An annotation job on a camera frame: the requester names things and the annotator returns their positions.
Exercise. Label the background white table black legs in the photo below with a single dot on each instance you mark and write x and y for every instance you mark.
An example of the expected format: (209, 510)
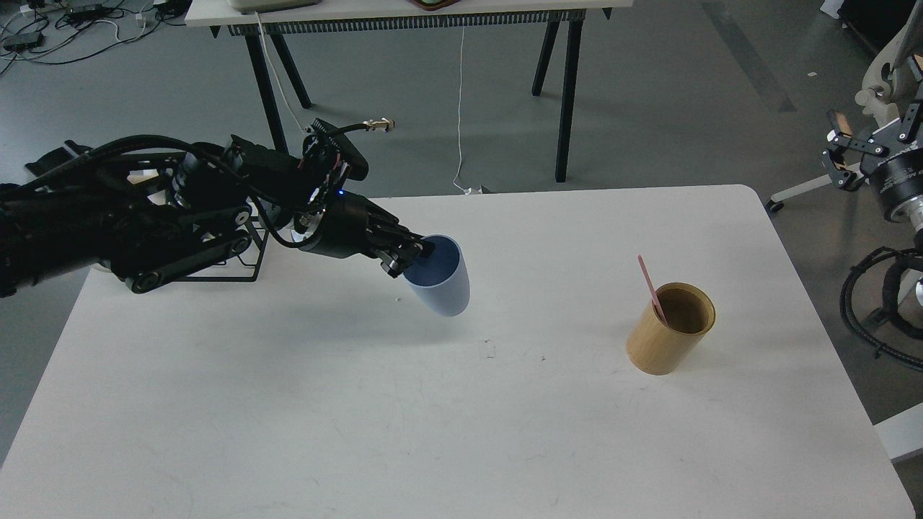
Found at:
(369, 16)

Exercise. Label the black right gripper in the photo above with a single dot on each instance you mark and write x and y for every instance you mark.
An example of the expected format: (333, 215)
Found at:
(896, 183)

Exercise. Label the light blue plastic cup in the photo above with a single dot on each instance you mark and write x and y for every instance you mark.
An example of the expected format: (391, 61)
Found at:
(440, 280)

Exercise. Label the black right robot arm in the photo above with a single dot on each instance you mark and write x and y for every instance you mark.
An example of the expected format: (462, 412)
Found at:
(901, 262)

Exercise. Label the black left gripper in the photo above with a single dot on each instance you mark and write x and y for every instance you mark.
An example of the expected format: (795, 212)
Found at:
(353, 225)

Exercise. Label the wooden cylindrical holder cup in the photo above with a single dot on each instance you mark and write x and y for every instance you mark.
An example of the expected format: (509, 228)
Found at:
(660, 342)

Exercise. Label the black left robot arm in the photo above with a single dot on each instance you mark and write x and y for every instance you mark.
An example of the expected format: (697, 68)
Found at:
(153, 209)

